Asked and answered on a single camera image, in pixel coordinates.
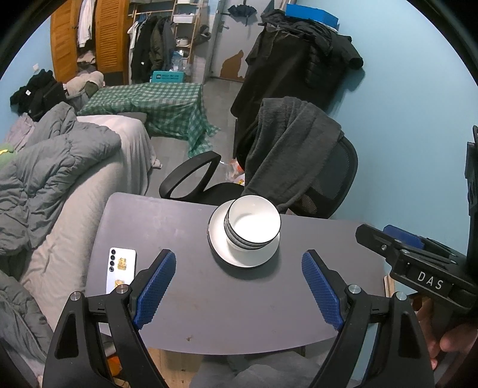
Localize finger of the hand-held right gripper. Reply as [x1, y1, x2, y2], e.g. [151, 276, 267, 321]
[356, 224, 410, 277]
[384, 224, 457, 259]

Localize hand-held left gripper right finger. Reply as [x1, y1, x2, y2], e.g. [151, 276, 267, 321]
[301, 249, 436, 388]

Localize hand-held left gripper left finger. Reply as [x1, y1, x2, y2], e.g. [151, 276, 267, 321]
[43, 249, 177, 388]

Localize person's right hand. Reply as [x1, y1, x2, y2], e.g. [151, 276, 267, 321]
[415, 296, 478, 370]

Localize white smartphone with yellow stickers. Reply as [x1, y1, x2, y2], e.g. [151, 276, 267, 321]
[106, 247, 137, 295]

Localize person's grey trousers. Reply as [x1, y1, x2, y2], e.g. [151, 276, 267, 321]
[190, 354, 322, 388]

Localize dark grey fleece jacket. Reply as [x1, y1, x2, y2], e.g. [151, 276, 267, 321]
[239, 96, 345, 214]

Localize black office chair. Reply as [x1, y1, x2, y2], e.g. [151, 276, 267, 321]
[159, 123, 358, 219]

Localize dark grey blanket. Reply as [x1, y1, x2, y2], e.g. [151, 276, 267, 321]
[0, 272, 53, 375]

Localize snack bags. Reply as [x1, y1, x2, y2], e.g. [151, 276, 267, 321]
[226, 158, 247, 185]

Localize grey duvet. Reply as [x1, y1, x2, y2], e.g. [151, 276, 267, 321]
[0, 102, 122, 255]

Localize green checkered tablecloth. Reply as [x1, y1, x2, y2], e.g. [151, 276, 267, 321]
[76, 83, 221, 158]

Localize black hanging coat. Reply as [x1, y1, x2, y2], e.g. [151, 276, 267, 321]
[230, 22, 329, 157]

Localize black puffer jacket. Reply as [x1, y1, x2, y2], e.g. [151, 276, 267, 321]
[261, 9, 364, 88]

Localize teal plastic crate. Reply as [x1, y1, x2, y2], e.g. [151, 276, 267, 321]
[151, 71, 185, 84]

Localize pile of beige clothes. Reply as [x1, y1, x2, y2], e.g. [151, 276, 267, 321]
[65, 71, 104, 99]

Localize pile of black clothes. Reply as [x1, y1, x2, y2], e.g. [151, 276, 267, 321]
[10, 69, 68, 121]

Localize blue box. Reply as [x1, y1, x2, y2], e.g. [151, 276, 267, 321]
[286, 4, 341, 30]

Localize rack of dark clothes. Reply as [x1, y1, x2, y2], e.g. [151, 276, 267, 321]
[129, 15, 176, 84]

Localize grey door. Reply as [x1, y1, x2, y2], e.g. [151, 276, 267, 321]
[207, 0, 262, 79]

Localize wooden louvred wardrobe door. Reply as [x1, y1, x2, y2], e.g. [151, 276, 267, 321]
[50, 0, 81, 83]
[95, 0, 130, 72]

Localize black umbrella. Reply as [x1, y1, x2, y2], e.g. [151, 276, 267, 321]
[228, 4, 258, 20]

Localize white hanging shirt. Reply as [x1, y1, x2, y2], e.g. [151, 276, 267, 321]
[78, 0, 96, 47]

